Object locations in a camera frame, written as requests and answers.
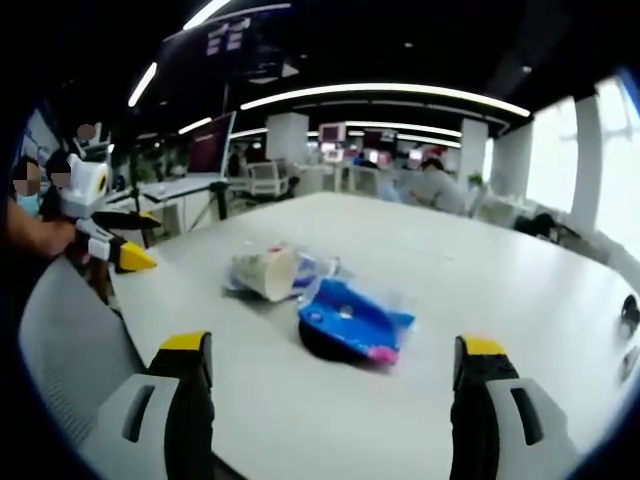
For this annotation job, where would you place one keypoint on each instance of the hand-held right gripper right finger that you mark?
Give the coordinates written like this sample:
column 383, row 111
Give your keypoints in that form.
column 505, row 415

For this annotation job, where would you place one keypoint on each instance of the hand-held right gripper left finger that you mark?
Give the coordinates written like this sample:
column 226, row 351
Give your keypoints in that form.
column 150, row 415

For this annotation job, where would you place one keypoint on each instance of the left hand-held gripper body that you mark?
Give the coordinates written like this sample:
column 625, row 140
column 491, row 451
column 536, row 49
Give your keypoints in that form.
column 86, row 185

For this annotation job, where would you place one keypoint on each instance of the white paper cup item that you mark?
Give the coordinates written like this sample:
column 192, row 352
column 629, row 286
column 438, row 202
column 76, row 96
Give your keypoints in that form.
column 267, row 275

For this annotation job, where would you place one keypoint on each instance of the blue packet item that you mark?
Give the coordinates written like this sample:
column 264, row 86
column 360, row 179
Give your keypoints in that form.
column 350, row 320

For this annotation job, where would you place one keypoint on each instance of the black round item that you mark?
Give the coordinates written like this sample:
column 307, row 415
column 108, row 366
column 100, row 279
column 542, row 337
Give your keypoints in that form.
column 320, row 347

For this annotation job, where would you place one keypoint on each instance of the clear blue white bag item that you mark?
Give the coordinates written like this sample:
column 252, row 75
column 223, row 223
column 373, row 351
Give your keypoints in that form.
column 312, row 272

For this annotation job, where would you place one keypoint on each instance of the person's left hand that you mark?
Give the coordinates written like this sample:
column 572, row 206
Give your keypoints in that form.
column 57, row 237

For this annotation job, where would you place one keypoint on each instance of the white background desk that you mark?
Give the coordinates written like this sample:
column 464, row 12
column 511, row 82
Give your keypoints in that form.
column 170, row 190

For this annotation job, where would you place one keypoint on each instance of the black tripod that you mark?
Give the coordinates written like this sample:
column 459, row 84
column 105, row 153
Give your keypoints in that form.
column 215, row 200

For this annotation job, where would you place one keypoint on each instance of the grey mesh chair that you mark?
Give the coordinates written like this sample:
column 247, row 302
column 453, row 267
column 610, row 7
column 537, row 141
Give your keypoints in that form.
column 70, row 350

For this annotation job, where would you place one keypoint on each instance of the large dark monitor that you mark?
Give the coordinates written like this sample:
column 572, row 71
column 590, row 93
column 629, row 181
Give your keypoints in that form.
column 207, row 147

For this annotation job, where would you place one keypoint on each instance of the short ceiling light strip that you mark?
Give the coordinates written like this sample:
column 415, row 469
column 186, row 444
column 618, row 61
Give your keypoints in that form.
column 196, row 125
column 142, row 85

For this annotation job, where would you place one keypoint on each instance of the white table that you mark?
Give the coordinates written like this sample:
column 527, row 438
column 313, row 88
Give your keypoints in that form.
column 380, row 425

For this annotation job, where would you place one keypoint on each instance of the white office chair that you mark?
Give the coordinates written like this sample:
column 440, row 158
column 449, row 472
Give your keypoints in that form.
column 265, row 180

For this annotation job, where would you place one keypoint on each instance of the green potted plant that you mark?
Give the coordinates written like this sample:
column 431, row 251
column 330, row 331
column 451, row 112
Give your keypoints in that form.
column 476, row 179

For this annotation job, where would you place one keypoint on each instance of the long curved ceiling light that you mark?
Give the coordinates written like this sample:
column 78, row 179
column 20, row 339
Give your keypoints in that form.
column 385, row 90

